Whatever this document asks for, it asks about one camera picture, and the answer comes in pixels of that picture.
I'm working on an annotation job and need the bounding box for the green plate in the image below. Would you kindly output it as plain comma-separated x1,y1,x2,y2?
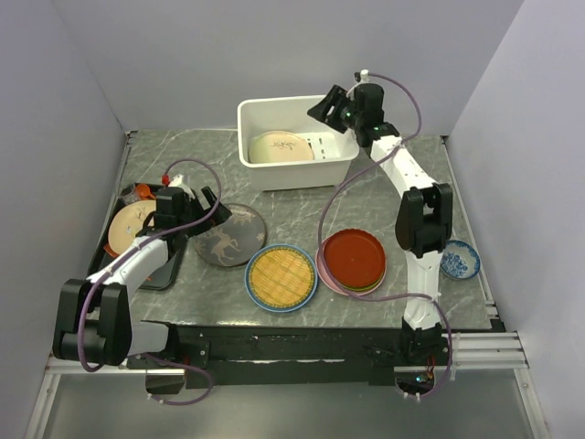
342,277,383,293

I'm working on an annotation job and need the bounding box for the cream plate with branch motif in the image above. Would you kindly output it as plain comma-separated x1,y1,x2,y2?
249,131,314,164

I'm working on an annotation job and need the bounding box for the dark plate with deer motif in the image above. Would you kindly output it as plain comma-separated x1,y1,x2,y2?
193,203,267,267

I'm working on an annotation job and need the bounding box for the aluminium frame rail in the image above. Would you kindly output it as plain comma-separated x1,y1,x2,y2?
438,134,531,371

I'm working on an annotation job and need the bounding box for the blue plate with bamboo mat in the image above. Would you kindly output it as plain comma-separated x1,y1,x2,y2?
244,244,318,314

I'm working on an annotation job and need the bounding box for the orange measuring scoop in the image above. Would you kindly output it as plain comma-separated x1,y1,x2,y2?
135,183,155,200

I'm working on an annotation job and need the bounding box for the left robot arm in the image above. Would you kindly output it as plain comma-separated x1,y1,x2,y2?
52,186,231,371

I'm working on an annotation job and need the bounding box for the red round plate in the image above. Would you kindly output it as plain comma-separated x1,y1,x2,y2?
323,229,386,287

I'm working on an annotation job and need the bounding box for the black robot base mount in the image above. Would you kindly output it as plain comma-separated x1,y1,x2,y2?
129,326,451,389

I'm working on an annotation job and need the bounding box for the white plastic bin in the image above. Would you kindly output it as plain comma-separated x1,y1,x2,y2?
238,95,359,191

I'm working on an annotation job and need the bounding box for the blue white patterned bowl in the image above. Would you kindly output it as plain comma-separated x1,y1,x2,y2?
440,240,481,280

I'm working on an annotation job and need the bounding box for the clear glass cup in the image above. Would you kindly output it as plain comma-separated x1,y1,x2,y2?
119,184,141,205

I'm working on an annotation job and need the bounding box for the beige plate with bird motif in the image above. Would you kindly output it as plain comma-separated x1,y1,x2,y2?
108,200,155,254

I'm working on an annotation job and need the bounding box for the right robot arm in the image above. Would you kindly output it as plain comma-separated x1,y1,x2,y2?
307,81,453,364

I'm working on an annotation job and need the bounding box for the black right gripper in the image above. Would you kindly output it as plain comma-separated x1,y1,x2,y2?
306,85,362,134

